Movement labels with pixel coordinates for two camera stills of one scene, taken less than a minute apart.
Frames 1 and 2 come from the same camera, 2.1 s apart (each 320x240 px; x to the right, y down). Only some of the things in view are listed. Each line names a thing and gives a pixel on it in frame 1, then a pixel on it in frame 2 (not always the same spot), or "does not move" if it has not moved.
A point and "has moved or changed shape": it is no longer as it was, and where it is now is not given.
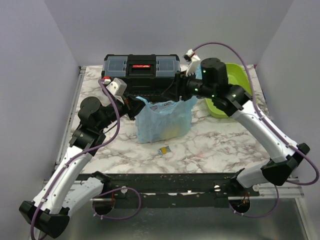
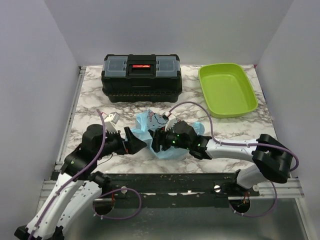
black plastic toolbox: (145, 75) does not move
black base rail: (175, 190) does not move
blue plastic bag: (161, 120) has moved or changed shape
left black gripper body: (128, 107) → (128, 147)
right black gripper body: (187, 83) → (169, 138)
